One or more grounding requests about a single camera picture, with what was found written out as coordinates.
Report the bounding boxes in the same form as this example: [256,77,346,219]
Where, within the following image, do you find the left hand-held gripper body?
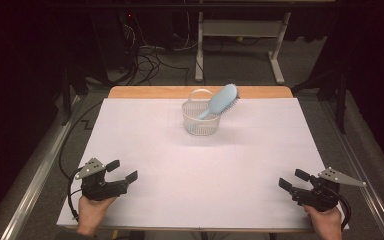
[74,157,130,202]

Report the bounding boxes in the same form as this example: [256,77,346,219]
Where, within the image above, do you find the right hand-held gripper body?
[291,167,368,213]

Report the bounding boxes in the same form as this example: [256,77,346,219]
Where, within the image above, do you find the white plastic basket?
[181,88,222,137]

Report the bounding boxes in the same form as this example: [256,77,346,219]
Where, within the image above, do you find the light blue hairbrush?
[197,83,241,121]

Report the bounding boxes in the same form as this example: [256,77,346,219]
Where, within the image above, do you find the person's left hand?
[76,194,118,238]

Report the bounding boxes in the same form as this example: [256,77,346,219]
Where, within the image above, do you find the person's right hand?
[303,203,343,240]

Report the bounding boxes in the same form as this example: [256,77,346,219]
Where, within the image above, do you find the white paper sheet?
[56,97,349,231]

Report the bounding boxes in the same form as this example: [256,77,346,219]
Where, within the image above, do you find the black stand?
[291,66,348,134]
[61,63,89,126]

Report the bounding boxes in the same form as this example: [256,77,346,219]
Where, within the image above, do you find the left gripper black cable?
[58,100,104,222]

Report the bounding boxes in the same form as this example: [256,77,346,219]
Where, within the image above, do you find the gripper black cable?
[58,100,104,222]
[326,186,352,232]

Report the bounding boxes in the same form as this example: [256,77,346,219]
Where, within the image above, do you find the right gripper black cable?
[326,186,352,232]

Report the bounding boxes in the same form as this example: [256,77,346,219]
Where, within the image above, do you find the metal floor rail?
[0,94,83,240]
[319,99,384,240]

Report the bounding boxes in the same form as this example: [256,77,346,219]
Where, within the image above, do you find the tangle of floor cables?
[119,13,201,86]

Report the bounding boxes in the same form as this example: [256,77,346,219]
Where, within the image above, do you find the white metal desk frame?
[194,11,293,85]

